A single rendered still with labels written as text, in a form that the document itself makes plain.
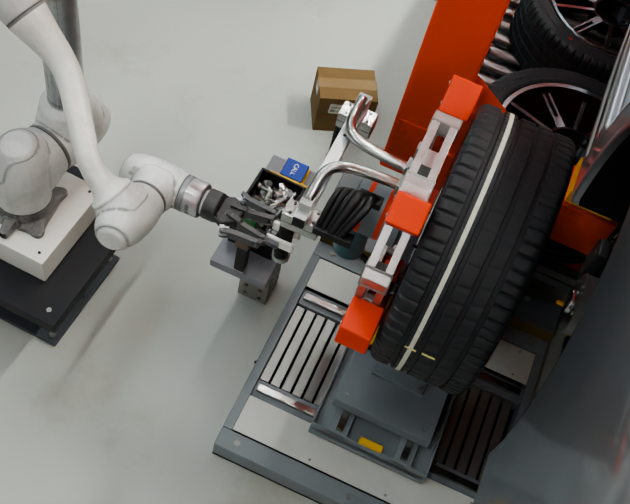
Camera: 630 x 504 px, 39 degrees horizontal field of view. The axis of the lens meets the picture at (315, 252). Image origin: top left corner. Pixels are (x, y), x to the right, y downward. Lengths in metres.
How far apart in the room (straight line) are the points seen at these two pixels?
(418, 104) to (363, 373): 0.79
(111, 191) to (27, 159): 0.48
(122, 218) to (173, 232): 1.11
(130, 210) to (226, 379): 0.97
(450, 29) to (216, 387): 1.28
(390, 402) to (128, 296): 0.92
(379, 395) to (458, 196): 0.93
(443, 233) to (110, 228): 0.71
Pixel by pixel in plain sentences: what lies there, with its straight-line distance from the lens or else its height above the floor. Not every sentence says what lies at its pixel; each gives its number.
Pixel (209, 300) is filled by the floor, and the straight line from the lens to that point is 2.93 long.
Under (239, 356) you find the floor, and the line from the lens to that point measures 2.85.
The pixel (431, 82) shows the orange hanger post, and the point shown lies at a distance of 2.39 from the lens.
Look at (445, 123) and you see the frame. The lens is 2.00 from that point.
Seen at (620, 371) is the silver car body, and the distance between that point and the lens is 1.35.
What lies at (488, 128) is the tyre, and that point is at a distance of 1.96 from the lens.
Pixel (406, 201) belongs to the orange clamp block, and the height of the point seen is 1.16.
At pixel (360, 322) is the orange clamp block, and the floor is 0.88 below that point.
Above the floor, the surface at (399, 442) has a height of 0.17.
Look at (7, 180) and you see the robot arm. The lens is 2.46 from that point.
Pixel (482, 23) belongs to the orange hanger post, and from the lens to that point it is 2.23.
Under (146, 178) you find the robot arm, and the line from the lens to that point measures 2.08.
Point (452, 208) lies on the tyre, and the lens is 1.83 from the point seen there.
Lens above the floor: 2.55
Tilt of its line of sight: 56 degrees down
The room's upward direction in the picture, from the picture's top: 17 degrees clockwise
